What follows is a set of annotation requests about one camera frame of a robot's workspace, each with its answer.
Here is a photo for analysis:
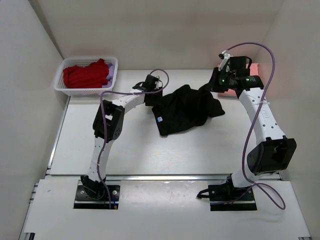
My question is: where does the black t shirt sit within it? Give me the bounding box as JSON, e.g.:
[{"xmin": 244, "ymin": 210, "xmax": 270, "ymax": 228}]
[{"xmin": 152, "ymin": 84, "xmax": 225, "ymax": 137}]

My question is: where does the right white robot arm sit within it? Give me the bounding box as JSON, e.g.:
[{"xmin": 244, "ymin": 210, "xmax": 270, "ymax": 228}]
[{"xmin": 197, "ymin": 53, "xmax": 297, "ymax": 204}]

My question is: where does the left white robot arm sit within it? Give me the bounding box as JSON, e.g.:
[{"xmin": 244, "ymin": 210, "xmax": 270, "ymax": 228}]
[{"xmin": 80, "ymin": 74, "xmax": 163, "ymax": 201}]

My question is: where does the folded pink t shirt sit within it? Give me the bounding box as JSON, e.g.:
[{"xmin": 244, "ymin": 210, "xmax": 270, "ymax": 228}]
[{"xmin": 217, "ymin": 62, "xmax": 259, "ymax": 98}]

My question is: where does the red t shirt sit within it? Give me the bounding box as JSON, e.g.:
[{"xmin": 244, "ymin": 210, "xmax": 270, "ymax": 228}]
[{"xmin": 63, "ymin": 58, "xmax": 109, "ymax": 89}]

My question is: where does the white plastic basket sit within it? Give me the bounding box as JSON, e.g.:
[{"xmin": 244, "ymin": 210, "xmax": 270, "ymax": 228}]
[{"xmin": 54, "ymin": 56, "xmax": 118, "ymax": 96}]

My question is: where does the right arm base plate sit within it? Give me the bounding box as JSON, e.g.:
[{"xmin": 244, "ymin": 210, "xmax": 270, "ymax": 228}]
[{"xmin": 196, "ymin": 183, "xmax": 257, "ymax": 212}]

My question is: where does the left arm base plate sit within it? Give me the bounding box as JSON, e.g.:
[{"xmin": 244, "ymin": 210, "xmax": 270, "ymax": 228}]
[{"xmin": 73, "ymin": 181, "xmax": 121, "ymax": 210}]

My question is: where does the aluminium table rail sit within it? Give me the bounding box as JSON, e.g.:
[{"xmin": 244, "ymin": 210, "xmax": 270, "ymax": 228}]
[{"xmin": 44, "ymin": 99, "xmax": 283, "ymax": 183}]

